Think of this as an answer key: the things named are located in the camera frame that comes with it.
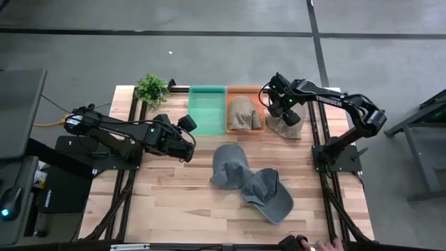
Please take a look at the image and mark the grey denim cap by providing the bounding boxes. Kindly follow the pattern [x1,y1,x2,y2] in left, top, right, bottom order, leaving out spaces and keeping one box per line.
[239,167,295,225]
[209,143,256,191]

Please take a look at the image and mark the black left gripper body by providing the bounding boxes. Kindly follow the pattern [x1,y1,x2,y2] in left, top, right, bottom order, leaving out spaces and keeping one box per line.
[156,120,197,162]

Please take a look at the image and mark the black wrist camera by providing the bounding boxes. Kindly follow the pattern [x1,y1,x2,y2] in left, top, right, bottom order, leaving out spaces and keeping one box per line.
[281,109,302,128]
[177,114,198,134]

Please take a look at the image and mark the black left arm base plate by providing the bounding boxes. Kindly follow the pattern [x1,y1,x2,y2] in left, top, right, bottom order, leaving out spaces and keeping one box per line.
[54,135,144,172]

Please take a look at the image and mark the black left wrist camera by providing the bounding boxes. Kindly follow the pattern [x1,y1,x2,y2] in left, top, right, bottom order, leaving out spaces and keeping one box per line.
[177,114,198,134]

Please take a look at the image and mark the black handheld object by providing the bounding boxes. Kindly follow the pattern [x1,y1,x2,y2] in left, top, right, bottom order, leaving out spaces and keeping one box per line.
[277,234,310,251]

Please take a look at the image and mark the black controller box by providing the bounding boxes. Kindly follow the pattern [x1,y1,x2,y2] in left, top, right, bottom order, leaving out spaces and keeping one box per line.
[37,163,94,215]

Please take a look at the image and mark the dark metal stand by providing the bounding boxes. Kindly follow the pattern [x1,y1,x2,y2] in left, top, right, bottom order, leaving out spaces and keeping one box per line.
[384,89,446,204]

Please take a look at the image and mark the silver metal bracket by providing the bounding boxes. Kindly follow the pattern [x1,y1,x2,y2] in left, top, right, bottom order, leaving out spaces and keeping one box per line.
[110,243,151,251]

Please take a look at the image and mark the teal plastic bin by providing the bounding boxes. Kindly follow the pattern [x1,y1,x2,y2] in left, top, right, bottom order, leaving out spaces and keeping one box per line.
[187,85,228,137]

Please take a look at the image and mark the green plant in white pot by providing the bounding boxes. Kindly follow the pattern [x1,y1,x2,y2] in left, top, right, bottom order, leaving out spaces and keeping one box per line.
[134,73,171,111]

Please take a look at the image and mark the yellow cable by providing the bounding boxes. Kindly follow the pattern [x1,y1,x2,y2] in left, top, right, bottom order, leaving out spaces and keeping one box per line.
[33,114,74,128]

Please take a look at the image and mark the orange plastic bin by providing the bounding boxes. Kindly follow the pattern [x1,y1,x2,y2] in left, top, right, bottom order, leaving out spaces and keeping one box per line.
[225,85,267,136]

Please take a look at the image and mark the black floor cable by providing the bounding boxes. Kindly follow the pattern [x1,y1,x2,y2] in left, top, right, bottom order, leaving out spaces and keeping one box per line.
[40,93,113,116]

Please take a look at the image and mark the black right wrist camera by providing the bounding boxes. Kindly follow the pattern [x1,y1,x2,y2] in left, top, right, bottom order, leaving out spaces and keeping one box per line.
[281,109,302,128]

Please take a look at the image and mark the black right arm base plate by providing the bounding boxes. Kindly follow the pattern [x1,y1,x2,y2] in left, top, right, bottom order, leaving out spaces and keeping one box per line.
[312,144,364,174]

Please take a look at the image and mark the black computer mouse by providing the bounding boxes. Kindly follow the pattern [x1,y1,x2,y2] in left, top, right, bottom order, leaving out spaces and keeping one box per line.
[0,186,24,222]

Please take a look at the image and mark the beige cap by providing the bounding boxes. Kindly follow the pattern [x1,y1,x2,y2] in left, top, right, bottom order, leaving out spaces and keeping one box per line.
[265,102,308,141]
[227,95,263,132]

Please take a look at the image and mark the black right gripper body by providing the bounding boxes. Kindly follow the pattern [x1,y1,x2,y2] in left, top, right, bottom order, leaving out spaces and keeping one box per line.
[259,72,302,119]

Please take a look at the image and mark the yellow white packet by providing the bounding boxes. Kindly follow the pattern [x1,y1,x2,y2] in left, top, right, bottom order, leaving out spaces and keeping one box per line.
[33,169,48,190]

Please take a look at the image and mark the person's hand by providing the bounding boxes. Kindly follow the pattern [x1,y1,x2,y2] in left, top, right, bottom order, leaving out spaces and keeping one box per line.
[300,236,346,251]

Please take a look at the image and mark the dark grey desk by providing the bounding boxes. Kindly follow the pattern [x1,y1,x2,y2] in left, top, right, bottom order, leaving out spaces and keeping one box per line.
[0,155,40,247]
[0,68,48,161]

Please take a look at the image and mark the black aluminium frame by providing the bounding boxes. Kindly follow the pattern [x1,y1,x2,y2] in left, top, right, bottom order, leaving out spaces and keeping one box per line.
[0,85,446,251]

